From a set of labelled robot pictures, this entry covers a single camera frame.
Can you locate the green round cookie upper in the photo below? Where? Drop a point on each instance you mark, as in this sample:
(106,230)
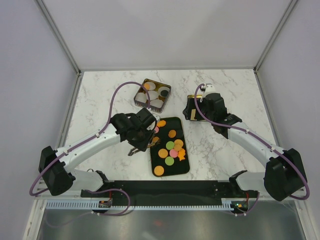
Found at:
(170,145)

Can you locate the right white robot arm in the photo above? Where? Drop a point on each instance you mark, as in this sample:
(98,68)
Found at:
(283,176)

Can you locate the pink round cookie lower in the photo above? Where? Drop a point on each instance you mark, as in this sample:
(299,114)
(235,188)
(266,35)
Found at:
(173,153)

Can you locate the orange cookie in tin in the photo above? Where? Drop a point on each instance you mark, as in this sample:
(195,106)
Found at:
(146,86)

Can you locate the grey slotted cable duct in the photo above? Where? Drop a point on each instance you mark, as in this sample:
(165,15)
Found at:
(67,204)

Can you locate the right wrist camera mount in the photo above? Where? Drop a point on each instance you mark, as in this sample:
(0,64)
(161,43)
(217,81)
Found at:
(206,89)

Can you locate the tan leaf cookie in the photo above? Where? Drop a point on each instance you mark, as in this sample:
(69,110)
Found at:
(178,147)

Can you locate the dotted tan cookie middle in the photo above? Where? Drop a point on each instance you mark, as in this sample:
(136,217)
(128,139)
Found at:
(163,153)

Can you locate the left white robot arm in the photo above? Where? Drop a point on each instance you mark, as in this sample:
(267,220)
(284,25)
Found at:
(58,167)

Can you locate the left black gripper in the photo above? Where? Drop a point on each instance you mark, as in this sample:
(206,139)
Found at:
(143,146)

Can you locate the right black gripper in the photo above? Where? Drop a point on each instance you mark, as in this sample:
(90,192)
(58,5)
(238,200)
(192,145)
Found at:
(190,105)

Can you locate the dotted tan cookie upper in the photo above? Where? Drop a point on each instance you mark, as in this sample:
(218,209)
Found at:
(178,142)

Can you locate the gold tin lid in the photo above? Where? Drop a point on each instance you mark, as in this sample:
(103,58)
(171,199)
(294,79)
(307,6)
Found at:
(192,113)

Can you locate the dotted orange cookie bottom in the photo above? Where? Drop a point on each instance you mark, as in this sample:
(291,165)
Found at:
(158,170)

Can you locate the orange round cookie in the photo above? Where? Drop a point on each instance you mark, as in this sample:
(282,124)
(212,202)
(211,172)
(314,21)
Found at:
(172,133)

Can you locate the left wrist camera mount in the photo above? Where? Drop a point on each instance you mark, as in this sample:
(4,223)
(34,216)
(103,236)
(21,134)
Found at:
(156,118)

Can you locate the orange fish cookie lower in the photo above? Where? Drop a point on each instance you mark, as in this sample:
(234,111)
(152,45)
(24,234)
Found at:
(181,154)

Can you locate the pink round cookie upper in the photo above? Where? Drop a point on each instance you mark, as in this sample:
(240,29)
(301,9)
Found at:
(157,130)

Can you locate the orange fish cookie upper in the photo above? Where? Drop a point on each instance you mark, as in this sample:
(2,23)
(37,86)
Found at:
(161,123)

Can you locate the black rectangular tray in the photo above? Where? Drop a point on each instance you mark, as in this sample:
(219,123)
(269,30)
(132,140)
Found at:
(168,151)

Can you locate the square cookie tin box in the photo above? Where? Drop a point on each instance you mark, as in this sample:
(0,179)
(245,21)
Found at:
(140,99)

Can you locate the green round cookie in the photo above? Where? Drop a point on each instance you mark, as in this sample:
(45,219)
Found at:
(170,145)
(169,161)

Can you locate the green round cookie lower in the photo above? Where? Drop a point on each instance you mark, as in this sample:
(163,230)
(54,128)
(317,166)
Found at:
(169,161)

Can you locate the white paper cup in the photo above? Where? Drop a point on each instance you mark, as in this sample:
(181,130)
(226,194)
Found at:
(156,103)
(152,95)
(163,88)
(152,85)

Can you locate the pink round cookie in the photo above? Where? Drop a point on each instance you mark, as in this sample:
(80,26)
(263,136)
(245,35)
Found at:
(157,130)
(173,153)

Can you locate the orange fish cookie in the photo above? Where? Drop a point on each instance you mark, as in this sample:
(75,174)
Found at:
(161,123)
(181,154)

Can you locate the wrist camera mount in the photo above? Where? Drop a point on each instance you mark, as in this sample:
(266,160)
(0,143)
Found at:
(206,89)
(156,118)

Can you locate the dotted tan cookie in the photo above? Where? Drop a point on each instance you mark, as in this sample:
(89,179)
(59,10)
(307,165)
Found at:
(163,153)
(178,142)

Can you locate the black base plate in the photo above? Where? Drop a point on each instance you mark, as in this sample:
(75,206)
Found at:
(171,192)

